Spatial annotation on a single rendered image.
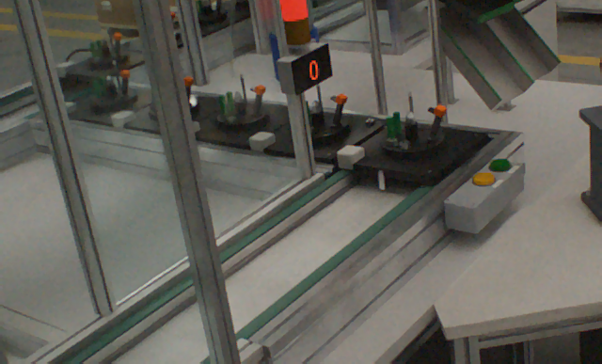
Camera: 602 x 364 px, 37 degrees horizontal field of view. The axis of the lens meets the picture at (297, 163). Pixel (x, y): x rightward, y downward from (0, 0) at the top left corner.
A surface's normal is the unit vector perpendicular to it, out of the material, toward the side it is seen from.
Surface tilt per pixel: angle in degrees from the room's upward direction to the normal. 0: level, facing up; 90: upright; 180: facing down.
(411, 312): 0
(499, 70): 45
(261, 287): 0
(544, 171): 0
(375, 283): 90
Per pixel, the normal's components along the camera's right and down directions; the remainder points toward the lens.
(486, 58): 0.37, -0.50
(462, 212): -0.61, 0.39
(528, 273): -0.15, -0.91
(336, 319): 0.78, 0.14
